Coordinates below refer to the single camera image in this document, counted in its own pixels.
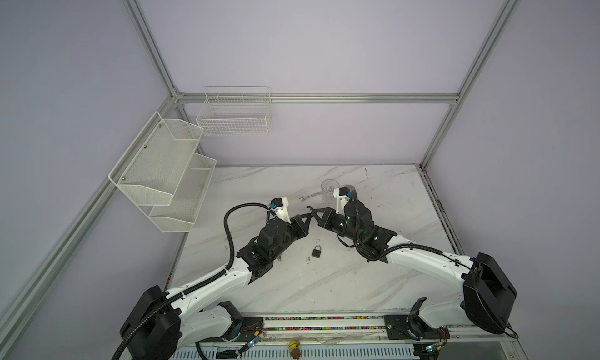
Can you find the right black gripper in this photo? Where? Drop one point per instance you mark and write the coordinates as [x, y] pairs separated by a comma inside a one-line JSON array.
[[327, 211]]

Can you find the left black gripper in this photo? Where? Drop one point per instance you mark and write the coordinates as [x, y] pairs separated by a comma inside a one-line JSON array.
[[302, 229]]

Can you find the black padlock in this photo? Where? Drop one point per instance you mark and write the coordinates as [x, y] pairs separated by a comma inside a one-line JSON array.
[[317, 251]]

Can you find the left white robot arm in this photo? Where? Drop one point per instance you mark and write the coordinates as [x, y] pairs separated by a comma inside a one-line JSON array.
[[161, 322]]

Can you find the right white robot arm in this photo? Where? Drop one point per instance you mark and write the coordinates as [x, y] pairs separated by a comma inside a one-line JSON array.
[[483, 297]]

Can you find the silver open-end wrench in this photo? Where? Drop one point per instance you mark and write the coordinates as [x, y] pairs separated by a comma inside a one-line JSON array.
[[304, 198]]

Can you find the clear plastic cup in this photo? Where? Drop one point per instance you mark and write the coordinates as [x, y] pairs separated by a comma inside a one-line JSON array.
[[328, 188]]

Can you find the lower white mesh shelf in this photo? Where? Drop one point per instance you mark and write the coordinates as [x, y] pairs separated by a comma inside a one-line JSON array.
[[181, 215]]

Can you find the white mesh shelf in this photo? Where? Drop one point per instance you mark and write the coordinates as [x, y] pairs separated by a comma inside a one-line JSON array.
[[181, 215], [151, 170]]

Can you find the upper white mesh shelf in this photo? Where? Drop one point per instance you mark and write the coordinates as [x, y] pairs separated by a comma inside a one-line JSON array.
[[151, 170]]

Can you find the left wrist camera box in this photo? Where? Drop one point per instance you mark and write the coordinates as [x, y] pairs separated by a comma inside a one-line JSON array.
[[279, 206]]

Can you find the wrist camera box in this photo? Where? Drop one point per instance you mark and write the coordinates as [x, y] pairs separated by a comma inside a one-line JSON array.
[[343, 196], [279, 206]]

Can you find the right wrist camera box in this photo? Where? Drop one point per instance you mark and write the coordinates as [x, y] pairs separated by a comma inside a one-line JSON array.
[[343, 196]]

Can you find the aluminium frame rail base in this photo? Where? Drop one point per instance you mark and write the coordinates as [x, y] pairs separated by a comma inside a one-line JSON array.
[[345, 337]]

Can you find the white wire basket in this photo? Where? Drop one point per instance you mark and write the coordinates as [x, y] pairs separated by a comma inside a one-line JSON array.
[[229, 111]]

